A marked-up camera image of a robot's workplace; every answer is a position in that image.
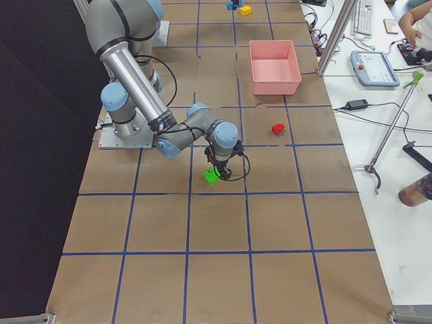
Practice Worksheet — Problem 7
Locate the white keyboard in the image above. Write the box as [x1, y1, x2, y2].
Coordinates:
[351, 0, 373, 38]

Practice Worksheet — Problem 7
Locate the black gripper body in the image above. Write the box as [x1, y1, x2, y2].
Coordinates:
[205, 141, 244, 171]

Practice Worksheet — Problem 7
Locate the green toy block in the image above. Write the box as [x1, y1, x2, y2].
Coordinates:
[202, 167, 221, 186]

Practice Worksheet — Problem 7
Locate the teach pendant tablet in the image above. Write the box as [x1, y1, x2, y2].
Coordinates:
[350, 51, 400, 88]

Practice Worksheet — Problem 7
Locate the person hand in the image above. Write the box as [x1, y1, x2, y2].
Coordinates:
[399, 10, 424, 46]

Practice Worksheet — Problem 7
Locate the aluminium frame post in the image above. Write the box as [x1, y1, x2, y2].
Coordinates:
[316, 0, 357, 76]

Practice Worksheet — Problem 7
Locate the black power adapter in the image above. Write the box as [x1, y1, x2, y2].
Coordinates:
[340, 99, 369, 111]

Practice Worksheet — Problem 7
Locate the blue toy block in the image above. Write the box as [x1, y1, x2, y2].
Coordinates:
[226, 0, 238, 11]

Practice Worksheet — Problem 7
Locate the red toy block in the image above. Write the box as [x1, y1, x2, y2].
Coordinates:
[271, 124, 285, 136]

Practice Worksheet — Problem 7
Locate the pink plastic box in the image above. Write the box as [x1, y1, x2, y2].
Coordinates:
[249, 40, 302, 95]

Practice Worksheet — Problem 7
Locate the yellow toy block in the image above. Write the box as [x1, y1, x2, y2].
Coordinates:
[239, 5, 252, 16]

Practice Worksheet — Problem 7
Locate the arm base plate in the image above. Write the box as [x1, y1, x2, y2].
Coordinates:
[95, 110, 154, 149]
[151, 20, 170, 47]

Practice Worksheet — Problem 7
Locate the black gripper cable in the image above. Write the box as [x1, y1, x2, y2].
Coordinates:
[222, 153, 251, 182]

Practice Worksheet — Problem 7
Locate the long reacher grabber tool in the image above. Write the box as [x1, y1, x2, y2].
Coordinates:
[364, 72, 424, 195]

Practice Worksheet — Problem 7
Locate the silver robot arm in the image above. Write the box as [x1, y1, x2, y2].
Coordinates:
[84, 1, 244, 182]

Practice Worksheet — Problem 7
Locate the brown drink bottle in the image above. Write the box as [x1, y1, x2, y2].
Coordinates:
[398, 173, 431, 207]

